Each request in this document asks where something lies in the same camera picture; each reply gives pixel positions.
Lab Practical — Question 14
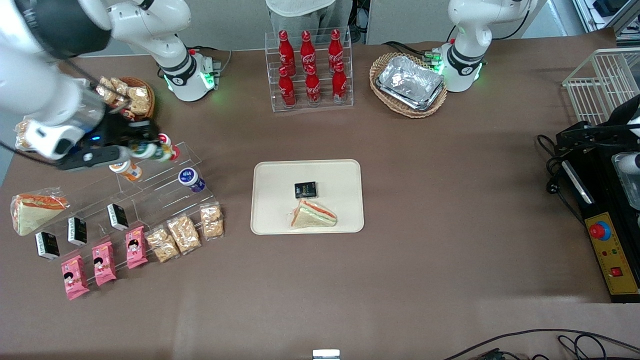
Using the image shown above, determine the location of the aluminium foil tray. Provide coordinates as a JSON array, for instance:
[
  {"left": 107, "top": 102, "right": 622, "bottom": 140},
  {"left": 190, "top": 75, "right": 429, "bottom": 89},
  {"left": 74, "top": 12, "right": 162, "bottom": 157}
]
[{"left": 376, "top": 55, "right": 446, "bottom": 112}]

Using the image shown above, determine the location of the person in white shirt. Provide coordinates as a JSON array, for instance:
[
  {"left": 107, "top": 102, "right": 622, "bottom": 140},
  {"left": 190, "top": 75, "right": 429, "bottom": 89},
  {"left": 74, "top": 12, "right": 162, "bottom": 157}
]
[{"left": 265, "top": 0, "right": 347, "bottom": 42}]

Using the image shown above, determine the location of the red emergency stop button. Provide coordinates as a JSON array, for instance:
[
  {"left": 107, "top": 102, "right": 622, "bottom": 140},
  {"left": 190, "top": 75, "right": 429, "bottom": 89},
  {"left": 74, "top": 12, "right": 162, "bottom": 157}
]
[{"left": 589, "top": 220, "right": 612, "bottom": 241}]

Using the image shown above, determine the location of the black right base cable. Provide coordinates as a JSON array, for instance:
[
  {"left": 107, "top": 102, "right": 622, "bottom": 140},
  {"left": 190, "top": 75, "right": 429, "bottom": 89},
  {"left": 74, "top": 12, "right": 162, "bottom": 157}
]
[{"left": 187, "top": 46, "right": 234, "bottom": 76}]

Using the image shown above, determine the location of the pink snack packet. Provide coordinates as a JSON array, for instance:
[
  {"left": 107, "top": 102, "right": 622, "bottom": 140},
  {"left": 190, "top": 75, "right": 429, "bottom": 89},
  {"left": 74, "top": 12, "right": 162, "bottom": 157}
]
[
  {"left": 125, "top": 226, "right": 149, "bottom": 270},
  {"left": 91, "top": 241, "right": 117, "bottom": 287},
  {"left": 60, "top": 254, "right": 91, "bottom": 301}
]

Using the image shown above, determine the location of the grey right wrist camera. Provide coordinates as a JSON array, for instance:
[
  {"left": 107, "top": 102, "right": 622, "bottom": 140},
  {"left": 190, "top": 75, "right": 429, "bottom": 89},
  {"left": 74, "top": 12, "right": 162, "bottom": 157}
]
[{"left": 57, "top": 146, "right": 132, "bottom": 172}]

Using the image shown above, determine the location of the round wicker basket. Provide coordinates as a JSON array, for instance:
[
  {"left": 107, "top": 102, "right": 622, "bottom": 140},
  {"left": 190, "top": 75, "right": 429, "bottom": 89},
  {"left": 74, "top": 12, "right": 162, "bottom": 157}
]
[{"left": 117, "top": 76, "right": 156, "bottom": 123}]

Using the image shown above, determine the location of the looped black cable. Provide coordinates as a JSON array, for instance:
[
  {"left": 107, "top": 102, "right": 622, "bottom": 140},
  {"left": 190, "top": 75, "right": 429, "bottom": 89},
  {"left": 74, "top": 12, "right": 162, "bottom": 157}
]
[{"left": 557, "top": 334, "right": 640, "bottom": 360}]

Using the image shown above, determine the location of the grey equipment shelf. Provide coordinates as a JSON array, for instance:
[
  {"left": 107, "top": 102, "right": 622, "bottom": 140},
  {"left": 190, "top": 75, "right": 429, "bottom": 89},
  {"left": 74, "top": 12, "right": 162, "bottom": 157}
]
[{"left": 572, "top": 0, "right": 640, "bottom": 42}]

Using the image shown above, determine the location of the white wire basket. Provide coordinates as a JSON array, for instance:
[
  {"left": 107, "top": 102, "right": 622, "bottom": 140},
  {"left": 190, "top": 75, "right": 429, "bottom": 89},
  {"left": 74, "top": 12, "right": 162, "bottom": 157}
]
[{"left": 561, "top": 47, "right": 640, "bottom": 126}]

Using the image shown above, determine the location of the black left base cable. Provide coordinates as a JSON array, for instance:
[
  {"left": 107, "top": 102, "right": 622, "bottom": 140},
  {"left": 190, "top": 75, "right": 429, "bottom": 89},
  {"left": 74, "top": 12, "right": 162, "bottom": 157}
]
[{"left": 382, "top": 41, "right": 437, "bottom": 62}]

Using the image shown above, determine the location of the purple gum bottle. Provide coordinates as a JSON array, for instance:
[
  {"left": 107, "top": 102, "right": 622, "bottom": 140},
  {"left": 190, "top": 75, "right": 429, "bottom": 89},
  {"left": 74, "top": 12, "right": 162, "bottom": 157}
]
[{"left": 178, "top": 167, "right": 207, "bottom": 194}]

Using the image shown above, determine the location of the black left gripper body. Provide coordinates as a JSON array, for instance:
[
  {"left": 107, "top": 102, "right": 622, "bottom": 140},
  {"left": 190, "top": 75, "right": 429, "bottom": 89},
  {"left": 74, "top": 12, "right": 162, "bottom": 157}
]
[{"left": 597, "top": 117, "right": 640, "bottom": 149}]

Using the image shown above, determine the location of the long black cable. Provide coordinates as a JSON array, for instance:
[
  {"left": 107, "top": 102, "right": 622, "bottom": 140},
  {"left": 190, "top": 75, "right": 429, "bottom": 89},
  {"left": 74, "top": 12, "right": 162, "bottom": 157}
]
[{"left": 442, "top": 328, "right": 640, "bottom": 360}]

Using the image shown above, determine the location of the clear plastic container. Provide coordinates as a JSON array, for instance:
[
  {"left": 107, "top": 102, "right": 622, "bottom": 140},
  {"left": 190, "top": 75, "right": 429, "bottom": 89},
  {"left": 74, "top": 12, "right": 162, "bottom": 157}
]
[{"left": 614, "top": 172, "right": 640, "bottom": 212}]

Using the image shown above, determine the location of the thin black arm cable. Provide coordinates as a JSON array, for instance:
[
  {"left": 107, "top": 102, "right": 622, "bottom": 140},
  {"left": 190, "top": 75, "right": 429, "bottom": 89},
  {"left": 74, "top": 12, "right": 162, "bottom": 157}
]
[{"left": 64, "top": 59, "right": 132, "bottom": 110}]

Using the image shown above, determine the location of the red gum bottle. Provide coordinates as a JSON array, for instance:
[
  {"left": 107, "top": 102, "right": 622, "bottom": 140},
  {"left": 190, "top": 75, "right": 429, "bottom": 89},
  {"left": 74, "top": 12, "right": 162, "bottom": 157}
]
[{"left": 157, "top": 132, "right": 181, "bottom": 162}]

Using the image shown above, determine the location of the beige plastic tray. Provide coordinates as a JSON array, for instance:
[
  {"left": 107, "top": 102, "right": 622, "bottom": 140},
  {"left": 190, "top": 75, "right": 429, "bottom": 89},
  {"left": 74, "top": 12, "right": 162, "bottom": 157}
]
[{"left": 250, "top": 159, "right": 365, "bottom": 235}]

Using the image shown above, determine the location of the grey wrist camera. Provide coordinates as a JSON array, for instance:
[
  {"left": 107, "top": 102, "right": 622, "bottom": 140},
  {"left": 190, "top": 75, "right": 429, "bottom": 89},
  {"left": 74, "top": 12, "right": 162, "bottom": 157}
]
[
  {"left": 612, "top": 152, "right": 640, "bottom": 175},
  {"left": 57, "top": 146, "right": 132, "bottom": 172}
]

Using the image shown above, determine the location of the orange gum bottle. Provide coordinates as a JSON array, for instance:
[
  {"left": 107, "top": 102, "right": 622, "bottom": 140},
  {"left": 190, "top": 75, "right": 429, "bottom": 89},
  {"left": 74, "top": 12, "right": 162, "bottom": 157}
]
[{"left": 109, "top": 160, "right": 143, "bottom": 182}]

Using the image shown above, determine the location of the oval wicker basket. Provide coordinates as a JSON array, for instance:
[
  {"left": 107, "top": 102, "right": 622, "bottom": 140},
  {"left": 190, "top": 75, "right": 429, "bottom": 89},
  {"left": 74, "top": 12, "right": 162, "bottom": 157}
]
[{"left": 369, "top": 52, "right": 448, "bottom": 119}]

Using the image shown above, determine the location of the wrapped triangle sandwich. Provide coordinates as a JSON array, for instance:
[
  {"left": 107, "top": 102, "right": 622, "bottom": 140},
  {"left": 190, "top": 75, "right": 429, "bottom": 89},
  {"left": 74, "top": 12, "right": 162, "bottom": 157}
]
[
  {"left": 287, "top": 198, "right": 338, "bottom": 229},
  {"left": 11, "top": 189, "right": 70, "bottom": 237}
]

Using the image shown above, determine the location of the red cola bottle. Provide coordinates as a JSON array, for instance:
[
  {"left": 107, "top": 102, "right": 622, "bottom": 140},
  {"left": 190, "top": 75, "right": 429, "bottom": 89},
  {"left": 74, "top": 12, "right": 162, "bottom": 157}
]
[
  {"left": 328, "top": 28, "right": 345, "bottom": 73},
  {"left": 300, "top": 30, "right": 317, "bottom": 74},
  {"left": 278, "top": 66, "right": 297, "bottom": 108},
  {"left": 278, "top": 30, "right": 295, "bottom": 76},
  {"left": 305, "top": 64, "right": 322, "bottom": 106},
  {"left": 332, "top": 61, "right": 348, "bottom": 104}
]

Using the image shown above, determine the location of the green gum bottle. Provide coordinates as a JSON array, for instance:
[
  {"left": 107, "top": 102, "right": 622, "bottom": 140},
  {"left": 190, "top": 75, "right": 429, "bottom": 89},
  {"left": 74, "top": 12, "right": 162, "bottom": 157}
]
[{"left": 131, "top": 143, "right": 168, "bottom": 162}]

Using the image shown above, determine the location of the black power cable with plug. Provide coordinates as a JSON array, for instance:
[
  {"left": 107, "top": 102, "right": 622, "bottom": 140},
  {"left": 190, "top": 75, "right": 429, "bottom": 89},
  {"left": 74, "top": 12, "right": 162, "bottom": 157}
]
[{"left": 536, "top": 134, "right": 577, "bottom": 221}]

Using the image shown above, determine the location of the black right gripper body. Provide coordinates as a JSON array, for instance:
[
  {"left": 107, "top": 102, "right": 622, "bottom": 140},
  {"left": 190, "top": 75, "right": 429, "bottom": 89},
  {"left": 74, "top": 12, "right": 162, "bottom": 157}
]
[{"left": 82, "top": 116, "right": 160, "bottom": 152}]

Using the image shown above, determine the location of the clear granola bar packet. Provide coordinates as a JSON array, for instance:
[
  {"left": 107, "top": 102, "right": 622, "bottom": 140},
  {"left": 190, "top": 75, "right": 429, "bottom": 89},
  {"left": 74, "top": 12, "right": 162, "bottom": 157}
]
[
  {"left": 166, "top": 214, "right": 202, "bottom": 256},
  {"left": 145, "top": 226, "right": 181, "bottom": 263},
  {"left": 199, "top": 202, "right": 225, "bottom": 242}
]

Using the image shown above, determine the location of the clear acrylic stepped display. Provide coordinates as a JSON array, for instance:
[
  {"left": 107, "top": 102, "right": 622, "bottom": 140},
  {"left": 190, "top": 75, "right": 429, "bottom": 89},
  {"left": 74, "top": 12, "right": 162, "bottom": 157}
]
[{"left": 30, "top": 141, "right": 224, "bottom": 262}]

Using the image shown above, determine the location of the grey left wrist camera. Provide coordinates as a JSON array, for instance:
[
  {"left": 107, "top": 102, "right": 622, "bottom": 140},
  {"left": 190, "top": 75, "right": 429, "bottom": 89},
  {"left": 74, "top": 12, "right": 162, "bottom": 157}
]
[{"left": 612, "top": 152, "right": 640, "bottom": 175}]

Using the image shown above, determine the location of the clear acrylic bottle rack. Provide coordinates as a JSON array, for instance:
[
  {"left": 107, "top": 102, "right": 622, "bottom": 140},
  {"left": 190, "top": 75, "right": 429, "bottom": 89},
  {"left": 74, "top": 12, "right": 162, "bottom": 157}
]
[{"left": 264, "top": 26, "right": 354, "bottom": 113}]

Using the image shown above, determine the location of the black base cable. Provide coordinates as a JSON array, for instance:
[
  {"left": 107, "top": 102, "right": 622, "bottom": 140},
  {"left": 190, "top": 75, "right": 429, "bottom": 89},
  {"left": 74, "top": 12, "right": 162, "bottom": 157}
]
[
  {"left": 187, "top": 46, "right": 234, "bottom": 76},
  {"left": 382, "top": 41, "right": 437, "bottom": 62}
]

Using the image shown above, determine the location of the black control box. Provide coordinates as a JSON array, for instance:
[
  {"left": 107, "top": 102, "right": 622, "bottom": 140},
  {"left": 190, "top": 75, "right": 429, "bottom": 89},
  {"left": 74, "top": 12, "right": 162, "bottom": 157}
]
[{"left": 560, "top": 149, "right": 640, "bottom": 304}]

